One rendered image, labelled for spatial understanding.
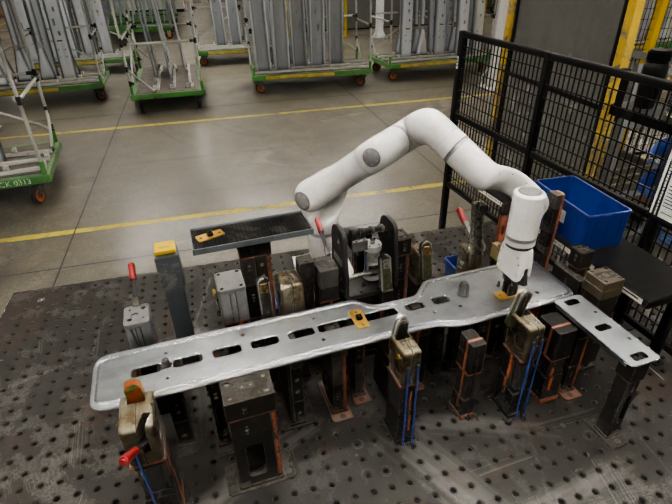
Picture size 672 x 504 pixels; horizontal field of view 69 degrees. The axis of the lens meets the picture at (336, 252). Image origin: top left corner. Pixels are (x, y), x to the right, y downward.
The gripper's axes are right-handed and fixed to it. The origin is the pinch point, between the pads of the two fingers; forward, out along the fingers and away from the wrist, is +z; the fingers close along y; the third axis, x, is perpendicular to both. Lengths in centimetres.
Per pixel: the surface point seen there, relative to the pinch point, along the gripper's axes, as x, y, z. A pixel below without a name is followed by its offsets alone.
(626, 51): 159, -125, -35
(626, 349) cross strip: 14.2, 30.6, 2.8
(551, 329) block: 3.9, 15.2, 5.4
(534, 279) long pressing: 12.5, -3.8, 2.9
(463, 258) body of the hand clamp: -3.0, -20.8, 1.7
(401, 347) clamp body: -42.7, 14.0, -1.8
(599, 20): 162, -152, -48
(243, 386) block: -82, 12, 0
